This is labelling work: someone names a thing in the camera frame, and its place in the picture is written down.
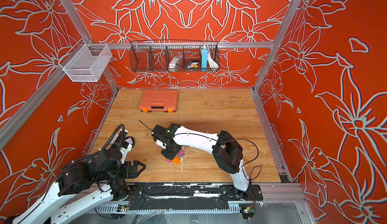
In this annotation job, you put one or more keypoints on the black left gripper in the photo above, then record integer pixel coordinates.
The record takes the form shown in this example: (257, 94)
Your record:
(129, 174)

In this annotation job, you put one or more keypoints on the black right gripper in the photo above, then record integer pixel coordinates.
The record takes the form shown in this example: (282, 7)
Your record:
(169, 155)

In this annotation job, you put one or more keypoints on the long orange lego brick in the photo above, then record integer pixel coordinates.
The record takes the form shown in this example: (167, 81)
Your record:
(176, 160)

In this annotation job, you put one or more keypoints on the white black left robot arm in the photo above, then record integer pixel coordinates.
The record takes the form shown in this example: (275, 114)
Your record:
(86, 183)

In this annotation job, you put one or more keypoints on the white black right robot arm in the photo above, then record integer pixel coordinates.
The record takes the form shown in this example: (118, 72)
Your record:
(227, 152)

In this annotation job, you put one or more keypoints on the black round puck with label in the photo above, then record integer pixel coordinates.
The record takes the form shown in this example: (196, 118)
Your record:
(130, 141)

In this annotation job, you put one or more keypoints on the orange plastic tool case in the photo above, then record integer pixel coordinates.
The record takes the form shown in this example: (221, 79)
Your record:
(159, 101)

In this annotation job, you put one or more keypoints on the clear plastic bag in basket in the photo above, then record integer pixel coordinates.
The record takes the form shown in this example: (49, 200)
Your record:
(175, 63)

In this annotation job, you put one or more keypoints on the black small item in basket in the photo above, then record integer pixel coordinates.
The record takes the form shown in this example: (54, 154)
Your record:
(192, 64)

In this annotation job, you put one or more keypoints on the black wire wall basket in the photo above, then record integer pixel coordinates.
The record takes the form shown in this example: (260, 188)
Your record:
(174, 56)

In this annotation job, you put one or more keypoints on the white wire wall basket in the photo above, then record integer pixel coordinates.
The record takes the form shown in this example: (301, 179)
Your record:
(87, 63)

